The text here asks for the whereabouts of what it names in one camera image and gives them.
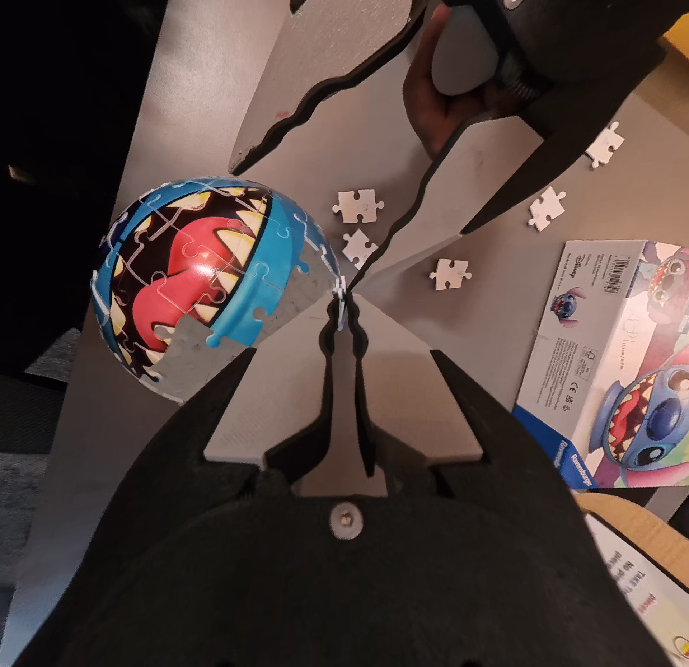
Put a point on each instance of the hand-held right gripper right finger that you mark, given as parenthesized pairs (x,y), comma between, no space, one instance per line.
(420,403)

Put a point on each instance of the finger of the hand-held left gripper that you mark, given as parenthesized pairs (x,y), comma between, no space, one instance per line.
(473,182)
(333,37)

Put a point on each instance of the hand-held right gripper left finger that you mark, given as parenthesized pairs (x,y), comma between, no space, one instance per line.
(269,398)

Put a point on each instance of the blue-and-white puzzle piece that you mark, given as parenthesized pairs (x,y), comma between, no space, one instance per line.
(341,306)

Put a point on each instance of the blue puzzle ball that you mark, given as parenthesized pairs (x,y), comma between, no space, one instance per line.
(204,268)

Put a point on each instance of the cartoon printed puzzle box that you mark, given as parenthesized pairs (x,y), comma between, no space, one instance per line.
(592,328)

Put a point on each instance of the person's left hand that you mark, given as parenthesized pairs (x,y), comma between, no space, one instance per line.
(430,112)

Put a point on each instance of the yellow box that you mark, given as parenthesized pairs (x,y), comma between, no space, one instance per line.
(678,42)

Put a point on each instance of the instruction sheet on stand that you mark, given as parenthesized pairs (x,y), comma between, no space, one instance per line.
(646,532)

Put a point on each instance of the printed instruction sheet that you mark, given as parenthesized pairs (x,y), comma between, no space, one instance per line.
(635,581)

